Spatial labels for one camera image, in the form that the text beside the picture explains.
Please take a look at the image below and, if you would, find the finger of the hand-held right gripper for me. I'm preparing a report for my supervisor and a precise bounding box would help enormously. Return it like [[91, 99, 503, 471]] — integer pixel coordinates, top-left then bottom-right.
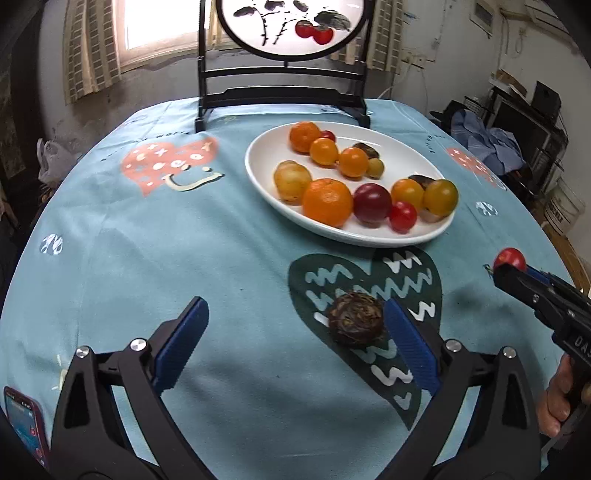
[[525, 265, 591, 309], [493, 263, 561, 326]]

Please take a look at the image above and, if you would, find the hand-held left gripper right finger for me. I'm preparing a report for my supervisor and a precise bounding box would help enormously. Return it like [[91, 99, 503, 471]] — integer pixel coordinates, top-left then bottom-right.
[[383, 298, 542, 480]]

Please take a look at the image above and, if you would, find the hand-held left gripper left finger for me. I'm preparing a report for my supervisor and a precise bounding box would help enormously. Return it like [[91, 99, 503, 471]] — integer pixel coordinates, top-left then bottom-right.
[[50, 295, 218, 480]]

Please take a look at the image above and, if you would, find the large dark water chestnut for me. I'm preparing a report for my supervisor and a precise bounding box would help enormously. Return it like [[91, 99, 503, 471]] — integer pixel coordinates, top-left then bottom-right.
[[328, 292, 385, 348]]

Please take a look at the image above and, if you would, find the orange tomato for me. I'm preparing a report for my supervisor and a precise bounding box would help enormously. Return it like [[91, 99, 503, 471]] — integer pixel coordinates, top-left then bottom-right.
[[338, 147, 369, 180], [309, 137, 339, 167], [391, 178, 425, 209]]

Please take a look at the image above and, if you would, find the large yellow-green tomato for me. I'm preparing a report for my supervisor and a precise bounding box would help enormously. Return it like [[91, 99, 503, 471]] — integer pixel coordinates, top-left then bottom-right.
[[273, 160, 313, 205]]

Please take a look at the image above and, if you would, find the white oval plate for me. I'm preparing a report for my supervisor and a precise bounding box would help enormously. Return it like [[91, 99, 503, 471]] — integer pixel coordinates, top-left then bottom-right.
[[245, 121, 455, 247]]

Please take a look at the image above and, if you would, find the orange tangerine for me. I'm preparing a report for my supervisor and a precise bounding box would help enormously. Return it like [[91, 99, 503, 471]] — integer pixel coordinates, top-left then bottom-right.
[[289, 121, 322, 154], [302, 178, 354, 228]]

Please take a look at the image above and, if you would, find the person's right hand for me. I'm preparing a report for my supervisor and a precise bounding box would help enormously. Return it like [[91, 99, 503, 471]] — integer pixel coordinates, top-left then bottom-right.
[[538, 355, 591, 437]]

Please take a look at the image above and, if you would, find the white plastic bucket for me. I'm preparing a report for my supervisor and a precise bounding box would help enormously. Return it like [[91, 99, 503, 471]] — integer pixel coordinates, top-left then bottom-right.
[[542, 178, 587, 236]]

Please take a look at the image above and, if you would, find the teal printed tablecloth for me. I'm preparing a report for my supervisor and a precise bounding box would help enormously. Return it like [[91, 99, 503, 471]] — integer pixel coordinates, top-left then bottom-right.
[[0, 98, 587, 480]]

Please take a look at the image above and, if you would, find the blue clothes pile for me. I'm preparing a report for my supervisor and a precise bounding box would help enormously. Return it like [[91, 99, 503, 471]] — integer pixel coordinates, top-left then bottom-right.
[[427, 99, 527, 176]]

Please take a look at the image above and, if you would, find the dark red plum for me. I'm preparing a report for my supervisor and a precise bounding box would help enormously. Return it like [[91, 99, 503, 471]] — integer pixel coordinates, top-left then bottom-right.
[[353, 183, 393, 225]]

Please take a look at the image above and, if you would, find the black equipment rack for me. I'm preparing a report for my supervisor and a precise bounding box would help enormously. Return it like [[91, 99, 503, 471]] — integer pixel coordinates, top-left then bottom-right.
[[489, 80, 568, 185]]

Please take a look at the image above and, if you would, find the red-cased smartphone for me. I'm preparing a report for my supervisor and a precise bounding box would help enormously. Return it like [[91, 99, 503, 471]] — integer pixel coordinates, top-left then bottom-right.
[[4, 387, 51, 469]]

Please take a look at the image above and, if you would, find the white plastic bag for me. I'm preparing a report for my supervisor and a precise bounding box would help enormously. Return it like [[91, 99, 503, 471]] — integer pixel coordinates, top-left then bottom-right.
[[36, 138, 84, 185]]

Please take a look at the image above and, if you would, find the dark wooden cabinet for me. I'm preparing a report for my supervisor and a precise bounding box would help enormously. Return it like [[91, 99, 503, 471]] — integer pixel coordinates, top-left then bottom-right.
[[0, 41, 44, 217]]

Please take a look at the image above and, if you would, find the beige checked curtain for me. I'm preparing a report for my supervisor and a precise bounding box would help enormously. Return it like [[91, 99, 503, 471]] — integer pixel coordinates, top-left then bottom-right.
[[330, 0, 407, 72], [62, 0, 123, 104]]

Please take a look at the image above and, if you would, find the round painted screen black stand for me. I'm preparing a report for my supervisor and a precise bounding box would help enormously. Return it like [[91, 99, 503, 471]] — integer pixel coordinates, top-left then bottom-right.
[[195, 0, 371, 134]]

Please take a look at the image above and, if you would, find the bright window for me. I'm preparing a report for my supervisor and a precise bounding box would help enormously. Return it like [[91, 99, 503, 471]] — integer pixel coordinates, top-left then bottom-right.
[[113, 0, 222, 70]]

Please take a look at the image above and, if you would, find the white wall socket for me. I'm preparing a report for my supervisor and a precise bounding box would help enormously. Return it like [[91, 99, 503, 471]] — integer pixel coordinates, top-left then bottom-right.
[[401, 50, 435, 68]]

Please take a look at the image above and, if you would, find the white wall box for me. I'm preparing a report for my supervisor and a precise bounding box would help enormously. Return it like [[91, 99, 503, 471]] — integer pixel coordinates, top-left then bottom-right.
[[471, 0, 495, 35]]

